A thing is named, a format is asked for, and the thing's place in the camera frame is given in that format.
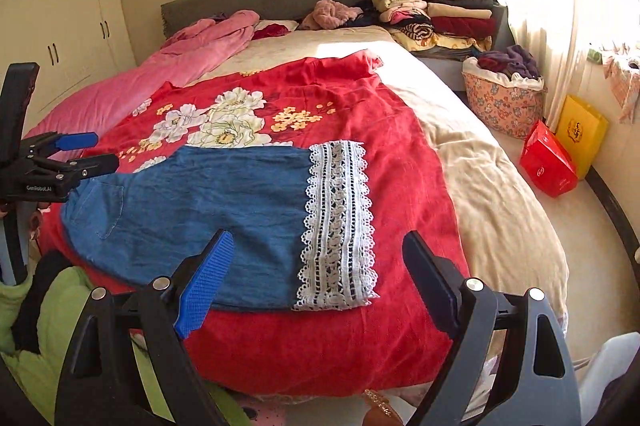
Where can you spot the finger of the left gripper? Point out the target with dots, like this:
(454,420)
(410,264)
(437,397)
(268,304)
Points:
(93,166)
(73,141)

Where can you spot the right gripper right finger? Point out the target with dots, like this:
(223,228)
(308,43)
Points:
(535,382)

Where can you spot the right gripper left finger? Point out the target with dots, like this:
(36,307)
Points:
(100,382)

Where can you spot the blue denim pants lace hem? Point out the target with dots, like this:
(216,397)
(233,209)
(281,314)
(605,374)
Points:
(300,222)

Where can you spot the green jacket sleeve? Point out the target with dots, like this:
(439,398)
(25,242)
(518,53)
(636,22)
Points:
(37,374)

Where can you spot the pink quilt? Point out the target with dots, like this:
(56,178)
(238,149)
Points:
(183,58)

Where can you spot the cream wardrobe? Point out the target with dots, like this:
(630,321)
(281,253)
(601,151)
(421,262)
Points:
(75,43)

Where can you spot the beige bed sheet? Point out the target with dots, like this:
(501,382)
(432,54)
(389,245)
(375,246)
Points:
(507,237)

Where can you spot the red floral blanket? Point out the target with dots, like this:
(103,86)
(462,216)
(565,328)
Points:
(391,344)

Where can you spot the red paper bag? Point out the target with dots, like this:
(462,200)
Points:
(547,163)

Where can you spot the yellow paper bag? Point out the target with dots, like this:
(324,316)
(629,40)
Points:
(581,131)

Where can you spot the pink crumpled garment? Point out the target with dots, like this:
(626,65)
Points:
(329,15)

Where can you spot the floral laundry basket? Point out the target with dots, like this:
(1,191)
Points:
(505,90)

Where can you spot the clothes on window sill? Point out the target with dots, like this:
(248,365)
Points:
(621,71)

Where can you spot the stack of folded clothes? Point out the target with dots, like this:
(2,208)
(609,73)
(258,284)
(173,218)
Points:
(446,29)

